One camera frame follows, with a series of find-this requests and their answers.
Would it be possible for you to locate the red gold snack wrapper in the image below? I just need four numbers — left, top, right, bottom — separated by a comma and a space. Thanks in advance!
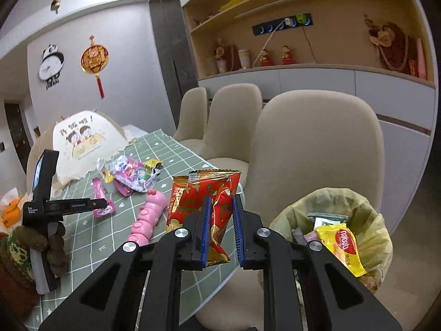
166, 169, 241, 266

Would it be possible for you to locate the pink plastic toy piece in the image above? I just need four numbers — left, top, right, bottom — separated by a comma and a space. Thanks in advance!
92, 177, 116, 218

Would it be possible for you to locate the pink tissue pack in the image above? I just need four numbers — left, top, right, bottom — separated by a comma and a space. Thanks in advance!
96, 156, 162, 196

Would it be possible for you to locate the yellow biscuit wrapper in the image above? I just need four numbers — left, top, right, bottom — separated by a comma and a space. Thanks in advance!
315, 223, 366, 277

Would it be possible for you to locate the pink candy wrapper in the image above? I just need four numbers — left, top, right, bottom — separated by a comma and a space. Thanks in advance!
303, 230, 321, 243

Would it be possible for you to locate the white milk pouch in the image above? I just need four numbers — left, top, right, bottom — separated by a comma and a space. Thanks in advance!
307, 212, 348, 229

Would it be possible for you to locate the trash bin with yellow bag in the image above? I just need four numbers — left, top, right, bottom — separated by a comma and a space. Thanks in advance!
270, 188, 393, 294

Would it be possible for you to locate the orange white tissue box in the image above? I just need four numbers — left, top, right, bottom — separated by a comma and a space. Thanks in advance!
1, 188, 28, 232

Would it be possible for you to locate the pink caterpillar toy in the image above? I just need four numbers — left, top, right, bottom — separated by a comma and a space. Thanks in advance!
126, 190, 168, 247

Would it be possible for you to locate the green checkered tablecloth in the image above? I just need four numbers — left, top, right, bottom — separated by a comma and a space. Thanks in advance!
24, 130, 238, 330

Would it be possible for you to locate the mesh food cover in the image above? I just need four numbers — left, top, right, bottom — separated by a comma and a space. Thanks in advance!
26, 110, 135, 192

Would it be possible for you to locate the beige chair near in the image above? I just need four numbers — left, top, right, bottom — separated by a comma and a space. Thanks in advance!
196, 90, 400, 330

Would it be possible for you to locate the beige chair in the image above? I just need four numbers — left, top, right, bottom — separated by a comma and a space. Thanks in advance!
199, 83, 262, 185
173, 87, 209, 154
196, 90, 400, 330

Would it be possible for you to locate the beige chair far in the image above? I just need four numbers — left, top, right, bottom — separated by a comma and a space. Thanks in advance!
173, 87, 209, 154

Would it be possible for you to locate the beige chair middle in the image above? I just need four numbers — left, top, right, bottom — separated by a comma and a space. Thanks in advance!
199, 83, 262, 185

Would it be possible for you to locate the red figurine left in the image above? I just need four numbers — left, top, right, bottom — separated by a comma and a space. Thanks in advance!
259, 49, 274, 66

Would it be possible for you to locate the red figurine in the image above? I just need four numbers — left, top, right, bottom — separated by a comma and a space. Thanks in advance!
259, 49, 274, 66
282, 46, 295, 65

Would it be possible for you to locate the red figurine right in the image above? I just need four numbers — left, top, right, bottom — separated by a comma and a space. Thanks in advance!
282, 46, 295, 65

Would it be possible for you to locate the red chinese knot ornament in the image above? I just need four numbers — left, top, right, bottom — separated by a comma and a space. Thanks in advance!
80, 35, 109, 99

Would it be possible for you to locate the black power strip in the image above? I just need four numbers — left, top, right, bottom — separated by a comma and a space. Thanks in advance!
252, 13, 313, 36

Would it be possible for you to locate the wooden shelf cabinet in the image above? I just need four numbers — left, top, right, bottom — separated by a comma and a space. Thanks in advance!
180, 0, 438, 134

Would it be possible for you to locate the panda wall clock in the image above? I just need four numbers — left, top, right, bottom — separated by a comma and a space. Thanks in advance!
38, 44, 64, 90

